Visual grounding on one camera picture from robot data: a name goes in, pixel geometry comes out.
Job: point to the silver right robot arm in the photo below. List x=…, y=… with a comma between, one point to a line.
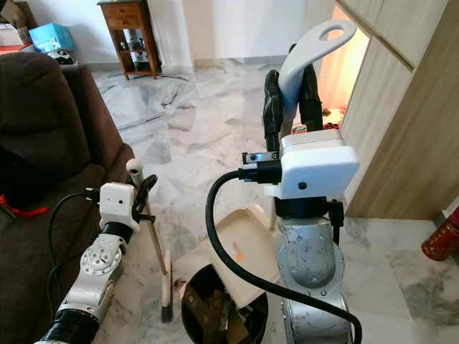
x=312, y=258

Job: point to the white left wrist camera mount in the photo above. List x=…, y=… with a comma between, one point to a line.
x=117, y=204

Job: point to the red floor item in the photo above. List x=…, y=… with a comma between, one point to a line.
x=299, y=129

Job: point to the dark brown sofa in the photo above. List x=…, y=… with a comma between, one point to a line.
x=57, y=122

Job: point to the black round bin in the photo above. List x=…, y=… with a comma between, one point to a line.
x=190, y=319

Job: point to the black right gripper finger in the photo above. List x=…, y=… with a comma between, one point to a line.
x=312, y=100
x=272, y=115

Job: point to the light wood wardrobe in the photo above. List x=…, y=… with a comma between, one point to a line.
x=416, y=107

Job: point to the blue box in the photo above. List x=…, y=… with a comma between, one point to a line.
x=51, y=37

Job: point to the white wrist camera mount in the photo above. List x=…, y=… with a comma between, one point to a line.
x=319, y=165
x=117, y=204

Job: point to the dark wooden side table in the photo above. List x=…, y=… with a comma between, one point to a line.
x=125, y=16

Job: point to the red cylinder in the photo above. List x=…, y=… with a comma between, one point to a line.
x=441, y=240

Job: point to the brown cardboard box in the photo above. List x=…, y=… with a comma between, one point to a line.
x=14, y=14

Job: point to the white broom with pink shaft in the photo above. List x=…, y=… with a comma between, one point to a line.
x=167, y=287

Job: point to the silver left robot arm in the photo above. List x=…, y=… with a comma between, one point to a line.
x=104, y=258

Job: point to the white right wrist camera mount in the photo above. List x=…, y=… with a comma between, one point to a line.
x=319, y=165

